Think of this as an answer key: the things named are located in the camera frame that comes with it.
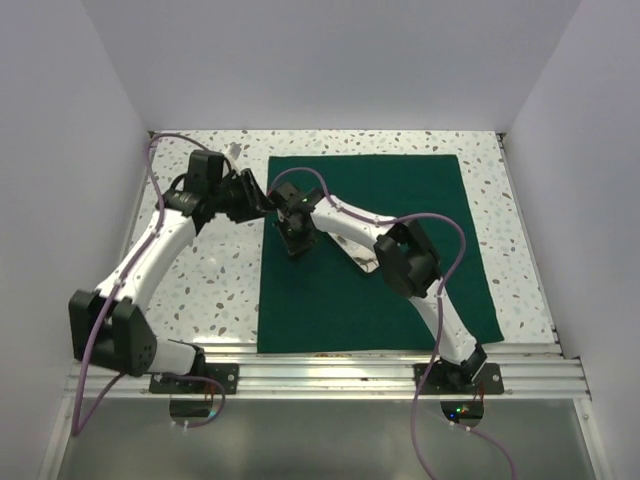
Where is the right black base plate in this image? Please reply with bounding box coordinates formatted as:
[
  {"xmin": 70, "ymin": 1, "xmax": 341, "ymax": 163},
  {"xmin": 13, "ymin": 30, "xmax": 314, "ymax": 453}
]
[{"xmin": 420, "ymin": 361, "xmax": 505, "ymax": 396}]

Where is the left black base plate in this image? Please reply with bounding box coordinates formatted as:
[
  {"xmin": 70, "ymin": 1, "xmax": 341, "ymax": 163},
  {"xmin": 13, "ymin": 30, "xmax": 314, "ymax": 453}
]
[{"xmin": 148, "ymin": 363, "xmax": 240, "ymax": 395}]

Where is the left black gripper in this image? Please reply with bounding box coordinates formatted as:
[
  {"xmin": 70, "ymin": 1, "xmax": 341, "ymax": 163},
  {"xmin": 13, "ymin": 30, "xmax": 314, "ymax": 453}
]
[{"xmin": 210, "ymin": 168, "xmax": 276, "ymax": 224}]

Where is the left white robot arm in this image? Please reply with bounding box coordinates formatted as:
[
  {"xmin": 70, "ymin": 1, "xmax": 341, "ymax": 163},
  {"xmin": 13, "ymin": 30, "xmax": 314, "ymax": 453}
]
[{"xmin": 68, "ymin": 150, "xmax": 274, "ymax": 393}]

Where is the stainless steel instrument tray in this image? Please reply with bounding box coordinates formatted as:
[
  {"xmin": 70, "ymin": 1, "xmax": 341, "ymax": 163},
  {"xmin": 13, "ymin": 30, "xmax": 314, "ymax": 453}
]
[{"xmin": 329, "ymin": 233, "xmax": 379, "ymax": 275}]

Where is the aluminium frame rail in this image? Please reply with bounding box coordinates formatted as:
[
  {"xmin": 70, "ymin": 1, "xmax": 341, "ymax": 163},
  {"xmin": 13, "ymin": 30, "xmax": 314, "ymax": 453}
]
[{"xmin": 62, "ymin": 339, "xmax": 591, "ymax": 401}]

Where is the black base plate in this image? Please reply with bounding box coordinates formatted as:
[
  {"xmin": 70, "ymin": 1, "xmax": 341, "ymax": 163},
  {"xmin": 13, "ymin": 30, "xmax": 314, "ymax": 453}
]
[
  {"xmin": 420, "ymin": 361, "xmax": 505, "ymax": 396},
  {"xmin": 148, "ymin": 363, "xmax": 240, "ymax": 395}
]

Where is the green surgical drape cloth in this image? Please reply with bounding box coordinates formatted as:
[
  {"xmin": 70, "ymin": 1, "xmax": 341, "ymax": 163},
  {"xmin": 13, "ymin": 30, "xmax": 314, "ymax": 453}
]
[{"xmin": 257, "ymin": 155, "xmax": 504, "ymax": 354}]

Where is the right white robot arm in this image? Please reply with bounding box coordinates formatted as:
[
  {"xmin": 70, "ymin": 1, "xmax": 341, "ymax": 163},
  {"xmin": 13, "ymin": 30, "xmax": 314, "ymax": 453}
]
[{"xmin": 268, "ymin": 182, "xmax": 487, "ymax": 393}]

